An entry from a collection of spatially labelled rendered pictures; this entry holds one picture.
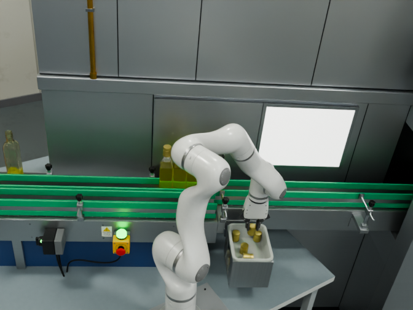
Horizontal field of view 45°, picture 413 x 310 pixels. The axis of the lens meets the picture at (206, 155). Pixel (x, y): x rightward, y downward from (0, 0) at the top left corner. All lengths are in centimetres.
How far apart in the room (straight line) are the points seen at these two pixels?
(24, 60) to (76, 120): 288
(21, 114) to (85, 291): 303
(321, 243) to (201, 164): 138
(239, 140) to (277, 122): 59
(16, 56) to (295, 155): 332
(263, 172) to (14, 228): 107
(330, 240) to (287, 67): 108
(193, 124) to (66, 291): 91
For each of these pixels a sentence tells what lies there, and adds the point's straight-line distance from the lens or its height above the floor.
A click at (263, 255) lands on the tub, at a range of 221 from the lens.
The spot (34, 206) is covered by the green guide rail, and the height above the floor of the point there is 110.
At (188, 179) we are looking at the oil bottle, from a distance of 217.
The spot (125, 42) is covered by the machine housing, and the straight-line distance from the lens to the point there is 205.
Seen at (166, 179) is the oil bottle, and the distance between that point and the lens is 216.
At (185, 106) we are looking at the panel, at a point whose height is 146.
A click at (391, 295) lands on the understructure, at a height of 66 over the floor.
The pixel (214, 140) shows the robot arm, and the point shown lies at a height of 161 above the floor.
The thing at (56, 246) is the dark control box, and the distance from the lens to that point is 217.
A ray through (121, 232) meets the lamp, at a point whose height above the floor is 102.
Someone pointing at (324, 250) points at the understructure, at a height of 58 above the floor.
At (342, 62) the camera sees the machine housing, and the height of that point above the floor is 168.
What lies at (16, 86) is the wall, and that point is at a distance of 516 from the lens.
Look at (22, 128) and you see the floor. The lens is 484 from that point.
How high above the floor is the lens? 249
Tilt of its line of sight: 34 degrees down
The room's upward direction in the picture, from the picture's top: 6 degrees clockwise
